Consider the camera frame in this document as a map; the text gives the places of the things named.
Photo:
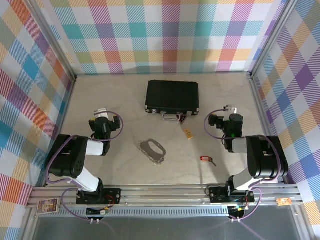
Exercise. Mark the small orange sticker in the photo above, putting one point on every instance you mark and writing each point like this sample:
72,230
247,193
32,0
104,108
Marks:
283,201

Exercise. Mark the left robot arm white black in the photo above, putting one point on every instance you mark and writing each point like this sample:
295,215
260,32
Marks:
75,155

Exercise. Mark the aluminium corner post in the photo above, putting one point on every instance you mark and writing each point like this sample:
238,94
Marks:
273,38
50,40

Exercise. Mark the colourful picture card sticker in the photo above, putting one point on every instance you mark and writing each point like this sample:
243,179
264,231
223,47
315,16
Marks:
48,206

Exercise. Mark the grey metal plate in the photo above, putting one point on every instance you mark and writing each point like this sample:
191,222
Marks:
162,228

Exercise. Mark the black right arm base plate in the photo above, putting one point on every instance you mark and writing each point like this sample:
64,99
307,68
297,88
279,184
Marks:
217,195

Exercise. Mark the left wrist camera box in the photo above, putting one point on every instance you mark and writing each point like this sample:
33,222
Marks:
101,113

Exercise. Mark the red plastic key tag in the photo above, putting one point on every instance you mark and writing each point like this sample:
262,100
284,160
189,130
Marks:
205,159

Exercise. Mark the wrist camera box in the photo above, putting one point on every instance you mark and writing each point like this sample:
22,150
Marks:
101,113
230,110

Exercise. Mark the aluminium table side rail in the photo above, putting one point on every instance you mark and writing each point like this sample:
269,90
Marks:
263,125
61,130

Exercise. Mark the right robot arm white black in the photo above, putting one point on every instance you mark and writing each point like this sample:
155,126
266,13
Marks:
262,157

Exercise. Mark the silver metal keyring holder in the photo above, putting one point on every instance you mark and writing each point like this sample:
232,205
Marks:
145,147

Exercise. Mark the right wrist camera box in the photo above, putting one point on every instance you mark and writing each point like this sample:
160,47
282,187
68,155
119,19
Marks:
230,110

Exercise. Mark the small metal key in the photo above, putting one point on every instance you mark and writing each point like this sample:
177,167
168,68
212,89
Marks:
213,162

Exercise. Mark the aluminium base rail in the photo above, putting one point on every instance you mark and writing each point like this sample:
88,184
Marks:
162,197

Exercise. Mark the small yellow paper tag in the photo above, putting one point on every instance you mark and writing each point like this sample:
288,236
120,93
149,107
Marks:
188,134

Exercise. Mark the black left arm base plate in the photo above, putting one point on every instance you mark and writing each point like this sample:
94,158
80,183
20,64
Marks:
112,193

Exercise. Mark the red black triangular tag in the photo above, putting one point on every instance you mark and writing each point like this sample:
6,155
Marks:
182,119

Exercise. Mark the black hard case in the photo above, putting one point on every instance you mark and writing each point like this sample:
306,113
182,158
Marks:
172,95

